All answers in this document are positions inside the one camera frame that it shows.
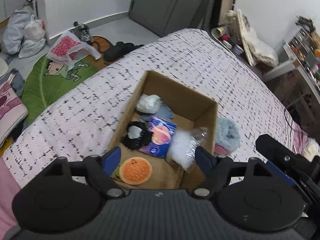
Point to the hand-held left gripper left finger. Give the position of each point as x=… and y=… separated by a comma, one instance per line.
x=112, y=158

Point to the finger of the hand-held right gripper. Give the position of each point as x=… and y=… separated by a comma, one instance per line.
x=275, y=151
x=282, y=172

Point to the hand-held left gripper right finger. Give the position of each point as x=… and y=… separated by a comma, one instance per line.
x=203, y=158

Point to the clear bag of white stuffing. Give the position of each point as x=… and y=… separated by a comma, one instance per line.
x=181, y=147

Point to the burger plush toy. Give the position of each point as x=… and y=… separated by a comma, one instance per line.
x=135, y=171

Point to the black hair scrunchie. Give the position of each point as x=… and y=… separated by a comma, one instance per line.
x=136, y=140

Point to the blue-grey plush toy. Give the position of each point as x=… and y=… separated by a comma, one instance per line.
x=227, y=135

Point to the blue packet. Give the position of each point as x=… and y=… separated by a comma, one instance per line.
x=158, y=135

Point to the brown cardboard box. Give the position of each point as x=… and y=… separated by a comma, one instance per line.
x=195, y=105

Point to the blue heart-shaped cushion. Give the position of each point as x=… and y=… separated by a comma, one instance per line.
x=166, y=112

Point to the white tissue pack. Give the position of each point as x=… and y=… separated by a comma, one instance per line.
x=148, y=103

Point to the pink bed sheet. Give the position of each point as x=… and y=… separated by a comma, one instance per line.
x=298, y=135

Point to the pastel printed quilt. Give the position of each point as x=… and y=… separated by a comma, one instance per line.
x=311, y=150

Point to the white desk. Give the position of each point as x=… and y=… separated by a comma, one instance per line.
x=287, y=67

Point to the green leaf cartoon rug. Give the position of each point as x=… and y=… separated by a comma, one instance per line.
x=40, y=87

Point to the beige tote bag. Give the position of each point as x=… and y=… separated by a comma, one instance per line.
x=260, y=47

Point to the small purple box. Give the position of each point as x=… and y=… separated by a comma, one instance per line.
x=238, y=49

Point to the black slippers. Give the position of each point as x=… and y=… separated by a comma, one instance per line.
x=120, y=50

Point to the white black-patterned bedspread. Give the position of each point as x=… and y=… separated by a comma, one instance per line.
x=175, y=52

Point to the white drawer organizer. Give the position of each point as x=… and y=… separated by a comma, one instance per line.
x=300, y=42

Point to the pink cushion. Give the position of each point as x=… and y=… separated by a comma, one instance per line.
x=10, y=110

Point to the brown round mat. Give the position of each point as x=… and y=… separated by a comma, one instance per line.
x=102, y=43

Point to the red print plastic bag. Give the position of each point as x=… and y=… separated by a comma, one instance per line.
x=65, y=46

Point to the blue-grey cloth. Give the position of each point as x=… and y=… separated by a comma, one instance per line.
x=16, y=82

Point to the paper cup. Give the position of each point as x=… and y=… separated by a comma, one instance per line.
x=219, y=32

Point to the white plastic bag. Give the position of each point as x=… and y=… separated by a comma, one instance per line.
x=33, y=37

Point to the grey wardrobe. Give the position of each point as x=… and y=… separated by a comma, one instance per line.
x=172, y=2

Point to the grey-white plastic bag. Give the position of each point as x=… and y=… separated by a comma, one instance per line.
x=15, y=30

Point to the black picture frame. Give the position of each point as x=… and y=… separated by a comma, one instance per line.
x=226, y=0

